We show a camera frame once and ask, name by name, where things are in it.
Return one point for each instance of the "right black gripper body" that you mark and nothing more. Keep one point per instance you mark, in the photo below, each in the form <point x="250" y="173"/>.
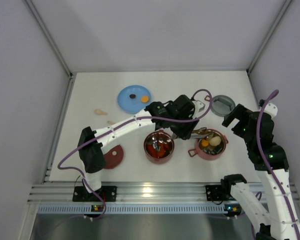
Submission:
<point x="236" y="116"/>

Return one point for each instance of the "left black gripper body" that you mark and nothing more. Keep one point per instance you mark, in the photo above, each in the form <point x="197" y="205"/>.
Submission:
<point x="184" y="132"/>

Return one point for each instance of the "long metal tongs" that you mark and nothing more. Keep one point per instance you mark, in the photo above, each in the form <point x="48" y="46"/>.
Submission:
<point x="201" y="133"/>

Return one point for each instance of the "beige round bun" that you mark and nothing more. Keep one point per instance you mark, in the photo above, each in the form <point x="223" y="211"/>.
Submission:
<point x="215" y="141"/>

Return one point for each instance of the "red orange carrot slice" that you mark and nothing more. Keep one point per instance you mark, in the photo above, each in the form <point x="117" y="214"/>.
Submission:
<point x="165" y="148"/>

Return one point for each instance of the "red sausage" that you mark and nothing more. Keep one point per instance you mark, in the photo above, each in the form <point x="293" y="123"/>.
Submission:
<point x="152" y="151"/>

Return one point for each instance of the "orange food slices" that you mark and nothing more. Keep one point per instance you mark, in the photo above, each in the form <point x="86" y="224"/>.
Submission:
<point x="205" y="143"/>

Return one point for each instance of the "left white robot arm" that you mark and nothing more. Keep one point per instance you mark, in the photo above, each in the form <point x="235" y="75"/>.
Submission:
<point x="94" y="144"/>

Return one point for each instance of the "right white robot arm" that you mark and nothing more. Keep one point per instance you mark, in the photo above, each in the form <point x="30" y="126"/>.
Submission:
<point x="279" y="220"/>

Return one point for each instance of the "red lid near plate centre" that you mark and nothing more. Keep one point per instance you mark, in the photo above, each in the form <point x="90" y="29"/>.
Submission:
<point x="162" y="126"/>

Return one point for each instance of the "red steel bowl centre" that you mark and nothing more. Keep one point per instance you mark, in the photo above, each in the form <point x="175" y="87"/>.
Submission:
<point x="155" y="139"/>

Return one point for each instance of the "blue plate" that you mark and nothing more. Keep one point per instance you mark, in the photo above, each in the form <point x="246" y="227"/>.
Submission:
<point x="134" y="105"/>

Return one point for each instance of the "red lid left front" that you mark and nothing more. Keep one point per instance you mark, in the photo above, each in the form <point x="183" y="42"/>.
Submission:
<point x="114" y="157"/>

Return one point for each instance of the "grey lid with handle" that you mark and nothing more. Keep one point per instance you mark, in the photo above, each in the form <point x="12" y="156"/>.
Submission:
<point x="222" y="105"/>

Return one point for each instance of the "red steel bowl with handle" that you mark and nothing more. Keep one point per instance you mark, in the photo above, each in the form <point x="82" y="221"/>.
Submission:
<point x="200" y="151"/>

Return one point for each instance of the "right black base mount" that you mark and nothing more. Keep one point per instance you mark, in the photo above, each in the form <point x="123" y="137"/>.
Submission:
<point x="214" y="193"/>

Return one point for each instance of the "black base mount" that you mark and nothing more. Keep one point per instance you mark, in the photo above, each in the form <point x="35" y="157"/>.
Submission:
<point x="214" y="193"/>
<point x="107" y="193"/>

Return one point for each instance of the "aluminium front rail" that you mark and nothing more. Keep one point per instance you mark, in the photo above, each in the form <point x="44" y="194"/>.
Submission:
<point x="126" y="192"/>

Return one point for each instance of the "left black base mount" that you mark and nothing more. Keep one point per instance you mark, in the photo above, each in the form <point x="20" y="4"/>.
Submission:
<point x="107" y="193"/>

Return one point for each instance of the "perforated cable duct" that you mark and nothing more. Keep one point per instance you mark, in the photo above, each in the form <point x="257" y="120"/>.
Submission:
<point x="116" y="208"/>

